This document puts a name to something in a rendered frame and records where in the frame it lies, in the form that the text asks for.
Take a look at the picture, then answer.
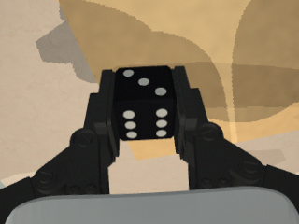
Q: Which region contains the tan flat mat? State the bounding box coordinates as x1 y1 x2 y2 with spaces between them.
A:
58 0 299 143

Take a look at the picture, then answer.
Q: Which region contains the black die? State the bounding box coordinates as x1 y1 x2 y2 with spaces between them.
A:
113 65 177 141

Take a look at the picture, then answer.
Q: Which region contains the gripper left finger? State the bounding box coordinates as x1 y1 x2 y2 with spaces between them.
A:
0 69 120 224

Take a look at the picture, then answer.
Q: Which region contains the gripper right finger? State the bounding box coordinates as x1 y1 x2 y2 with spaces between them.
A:
171 66 299 214

